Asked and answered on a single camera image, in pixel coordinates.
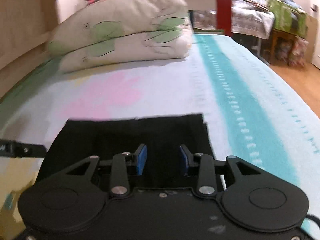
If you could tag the floral bag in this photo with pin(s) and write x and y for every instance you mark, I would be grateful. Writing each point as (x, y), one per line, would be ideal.
(298, 52)

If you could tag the wooden stool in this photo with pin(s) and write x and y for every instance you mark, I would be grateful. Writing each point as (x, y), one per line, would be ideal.
(277, 38)

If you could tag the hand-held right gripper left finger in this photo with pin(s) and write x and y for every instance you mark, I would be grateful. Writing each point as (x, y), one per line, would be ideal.
(141, 158)

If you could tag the black pants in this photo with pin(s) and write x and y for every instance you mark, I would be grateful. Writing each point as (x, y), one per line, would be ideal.
(125, 132)

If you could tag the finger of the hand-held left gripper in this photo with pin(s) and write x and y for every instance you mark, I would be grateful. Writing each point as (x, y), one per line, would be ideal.
(25, 150)

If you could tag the floral pastel blanket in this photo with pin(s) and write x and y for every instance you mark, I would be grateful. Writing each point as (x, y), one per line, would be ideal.
(237, 92)

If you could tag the red post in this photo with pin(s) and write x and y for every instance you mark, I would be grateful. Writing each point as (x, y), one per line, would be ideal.
(223, 12)

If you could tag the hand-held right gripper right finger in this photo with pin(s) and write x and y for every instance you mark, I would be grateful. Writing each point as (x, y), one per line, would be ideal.
(183, 158)

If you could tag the white door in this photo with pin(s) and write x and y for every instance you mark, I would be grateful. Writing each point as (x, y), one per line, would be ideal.
(316, 30)

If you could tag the striped white cloth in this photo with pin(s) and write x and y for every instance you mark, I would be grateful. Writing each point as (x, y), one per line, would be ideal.
(247, 21)

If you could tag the leaf print pillow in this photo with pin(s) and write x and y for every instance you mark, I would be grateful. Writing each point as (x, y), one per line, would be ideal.
(120, 17)
(130, 52)

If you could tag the green bag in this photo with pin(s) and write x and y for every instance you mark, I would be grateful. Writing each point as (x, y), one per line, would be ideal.
(287, 17)

